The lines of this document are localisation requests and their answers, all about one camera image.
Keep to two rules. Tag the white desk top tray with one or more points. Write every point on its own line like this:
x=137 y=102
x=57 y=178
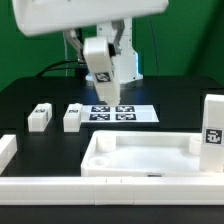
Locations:
x=142 y=154

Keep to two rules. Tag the fiducial marker plate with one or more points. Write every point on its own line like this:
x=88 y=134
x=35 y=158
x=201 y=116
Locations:
x=119 y=114

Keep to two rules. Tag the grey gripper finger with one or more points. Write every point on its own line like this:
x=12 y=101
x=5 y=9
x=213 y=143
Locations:
x=71 y=37
x=117 y=28

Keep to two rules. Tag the white left fence block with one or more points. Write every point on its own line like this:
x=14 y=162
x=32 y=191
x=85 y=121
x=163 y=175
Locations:
x=8 y=148

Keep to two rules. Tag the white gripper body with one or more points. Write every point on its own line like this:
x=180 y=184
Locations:
x=36 y=17

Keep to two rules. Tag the white front fence bar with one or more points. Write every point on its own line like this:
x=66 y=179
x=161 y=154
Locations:
x=111 y=191

